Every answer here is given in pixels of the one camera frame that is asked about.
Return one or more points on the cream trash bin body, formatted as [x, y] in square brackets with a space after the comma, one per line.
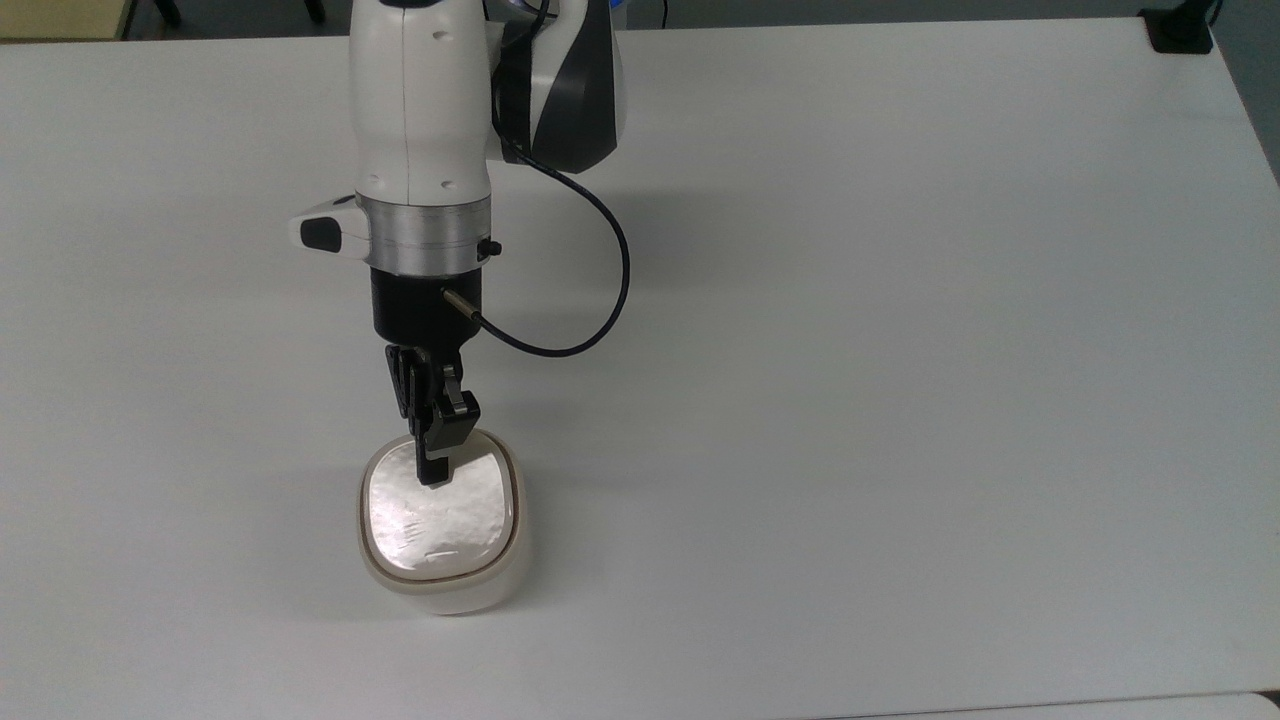
[440, 590]

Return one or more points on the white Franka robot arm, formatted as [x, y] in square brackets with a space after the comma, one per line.
[425, 110]

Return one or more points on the cream trash bin lid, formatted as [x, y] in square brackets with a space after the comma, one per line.
[440, 525]

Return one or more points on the black table clamp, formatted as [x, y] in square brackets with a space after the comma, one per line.
[1180, 28]

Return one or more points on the black chair leg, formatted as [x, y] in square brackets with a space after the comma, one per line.
[166, 10]
[314, 10]

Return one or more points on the wooden furniture panel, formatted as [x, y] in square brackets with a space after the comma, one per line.
[65, 18]

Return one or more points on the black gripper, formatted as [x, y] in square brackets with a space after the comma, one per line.
[420, 305]

